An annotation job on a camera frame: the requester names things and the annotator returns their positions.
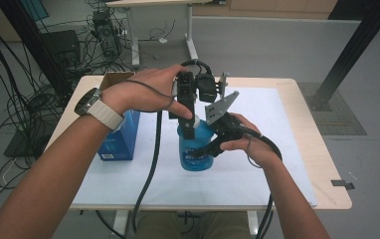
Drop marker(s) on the black tape strip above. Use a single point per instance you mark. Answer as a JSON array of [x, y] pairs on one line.
[[342, 184]]

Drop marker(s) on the person's left hand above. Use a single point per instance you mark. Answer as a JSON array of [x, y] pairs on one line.
[[141, 93]]

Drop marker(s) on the blue cardboard box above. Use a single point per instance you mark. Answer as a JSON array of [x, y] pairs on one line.
[[121, 139]]

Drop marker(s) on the person's legs in khaki trousers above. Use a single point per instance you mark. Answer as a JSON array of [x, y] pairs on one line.
[[218, 225]]

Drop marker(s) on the black metal frame post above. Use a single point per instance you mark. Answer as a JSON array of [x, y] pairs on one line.
[[357, 43], [29, 36]]

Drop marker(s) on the black computer tower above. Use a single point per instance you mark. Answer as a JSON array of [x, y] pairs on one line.
[[106, 33]]

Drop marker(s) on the white table mat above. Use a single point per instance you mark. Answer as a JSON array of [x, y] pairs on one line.
[[218, 186]]

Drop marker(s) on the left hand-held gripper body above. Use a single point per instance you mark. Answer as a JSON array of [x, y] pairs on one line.
[[186, 86]]

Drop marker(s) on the white height-adjustable desk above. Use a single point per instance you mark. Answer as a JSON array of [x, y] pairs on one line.
[[191, 40]]

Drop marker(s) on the black floor base plate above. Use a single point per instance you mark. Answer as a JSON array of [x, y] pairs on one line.
[[19, 146]]

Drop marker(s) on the black equipment box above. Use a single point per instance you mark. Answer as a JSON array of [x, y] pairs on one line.
[[62, 46]]

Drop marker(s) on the wristwatch with white band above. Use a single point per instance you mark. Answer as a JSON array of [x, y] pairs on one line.
[[103, 113]]

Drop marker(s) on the white power adapter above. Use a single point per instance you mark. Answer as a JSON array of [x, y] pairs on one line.
[[162, 40]]

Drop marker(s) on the white table leg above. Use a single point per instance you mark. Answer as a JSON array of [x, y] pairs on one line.
[[252, 224], [121, 224]]

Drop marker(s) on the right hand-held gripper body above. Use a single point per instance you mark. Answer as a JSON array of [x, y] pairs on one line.
[[224, 127]]

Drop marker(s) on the grey floor mat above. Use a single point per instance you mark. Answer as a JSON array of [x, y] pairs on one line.
[[343, 113]]

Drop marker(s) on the person's right hand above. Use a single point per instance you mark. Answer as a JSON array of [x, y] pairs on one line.
[[261, 149]]

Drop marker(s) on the blue bottle with white cap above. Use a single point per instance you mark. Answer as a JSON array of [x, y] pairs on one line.
[[198, 162]]

